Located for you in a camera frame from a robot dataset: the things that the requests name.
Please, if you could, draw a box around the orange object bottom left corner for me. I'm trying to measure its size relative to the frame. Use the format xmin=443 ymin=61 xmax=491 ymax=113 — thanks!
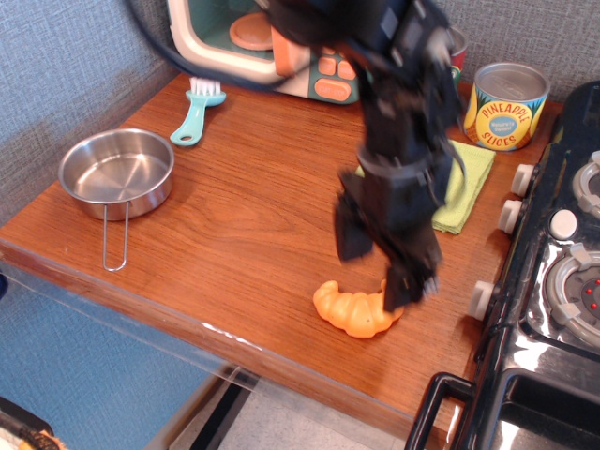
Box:
xmin=1 ymin=427 xmax=65 ymax=450

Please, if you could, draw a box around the toy microwave teal and cream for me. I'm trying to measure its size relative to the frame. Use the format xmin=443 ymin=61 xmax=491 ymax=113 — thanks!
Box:
xmin=167 ymin=1 xmax=359 ymax=104

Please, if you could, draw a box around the green folded cloth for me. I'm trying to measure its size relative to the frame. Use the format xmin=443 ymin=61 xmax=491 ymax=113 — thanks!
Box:
xmin=360 ymin=137 xmax=494 ymax=234

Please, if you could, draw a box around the pineapple slices can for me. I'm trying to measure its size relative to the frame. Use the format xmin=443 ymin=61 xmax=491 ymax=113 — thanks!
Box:
xmin=463 ymin=62 xmax=550 ymax=152

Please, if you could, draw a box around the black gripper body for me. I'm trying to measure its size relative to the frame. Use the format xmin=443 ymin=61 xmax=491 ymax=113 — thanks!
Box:
xmin=339 ymin=149 xmax=452 ymax=264

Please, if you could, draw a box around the orange toy croissant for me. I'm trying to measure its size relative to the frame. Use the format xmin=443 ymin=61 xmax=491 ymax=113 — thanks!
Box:
xmin=313 ymin=280 xmax=404 ymax=338

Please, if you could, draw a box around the steel pot with wire handle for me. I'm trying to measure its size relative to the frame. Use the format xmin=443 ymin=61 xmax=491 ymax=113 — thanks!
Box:
xmin=58 ymin=128 xmax=175 ymax=272

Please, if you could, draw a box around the tomato sauce can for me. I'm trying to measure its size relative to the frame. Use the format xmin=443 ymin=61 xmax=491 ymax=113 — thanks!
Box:
xmin=450 ymin=26 xmax=468 ymax=88

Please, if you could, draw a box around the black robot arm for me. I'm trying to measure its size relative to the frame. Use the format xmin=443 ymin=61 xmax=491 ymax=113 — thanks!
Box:
xmin=261 ymin=1 xmax=461 ymax=312

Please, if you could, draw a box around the teal dish brush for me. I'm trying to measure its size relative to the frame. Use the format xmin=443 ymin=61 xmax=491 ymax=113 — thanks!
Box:
xmin=170 ymin=77 xmax=227 ymax=146

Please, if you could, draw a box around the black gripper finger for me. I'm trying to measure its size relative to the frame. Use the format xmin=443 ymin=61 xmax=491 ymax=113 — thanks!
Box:
xmin=383 ymin=258 xmax=439 ymax=311
xmin=334 ymin=192 xmax=373 ymax=262

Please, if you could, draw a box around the black toy stove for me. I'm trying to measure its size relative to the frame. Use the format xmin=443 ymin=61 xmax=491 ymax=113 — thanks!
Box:
xmin=406 ymin=82 xmax=599 ymax=449

